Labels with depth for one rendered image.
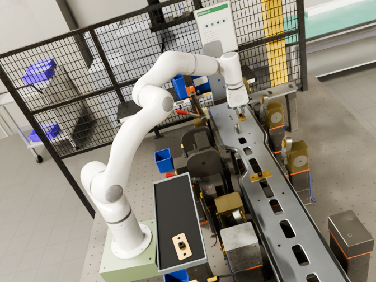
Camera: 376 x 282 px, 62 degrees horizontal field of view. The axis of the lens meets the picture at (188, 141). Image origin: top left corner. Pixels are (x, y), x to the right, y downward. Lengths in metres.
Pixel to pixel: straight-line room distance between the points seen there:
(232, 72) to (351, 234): 0.84
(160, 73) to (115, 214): 0.59
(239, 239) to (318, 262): 0.24
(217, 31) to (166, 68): 0.85
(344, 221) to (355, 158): 0.76
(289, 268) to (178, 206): 0.39
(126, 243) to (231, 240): 0.60
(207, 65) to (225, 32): 0.72
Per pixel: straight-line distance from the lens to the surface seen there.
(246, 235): 0.99
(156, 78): 1.28
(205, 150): 1.19
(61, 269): 2.80
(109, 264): 1.50
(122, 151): 1.23
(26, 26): 4.58
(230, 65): 1.49
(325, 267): 1.06
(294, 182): 1.45
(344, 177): 1.72
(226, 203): 1.12
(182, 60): 1.29
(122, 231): 1.40
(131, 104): 2.09
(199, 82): 1.93
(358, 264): 1.17
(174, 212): 1.04
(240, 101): 1.60
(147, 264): 1.43
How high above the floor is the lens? 1.90
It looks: 34 degrees down
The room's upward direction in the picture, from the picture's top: 18 degrees counter-clockwise
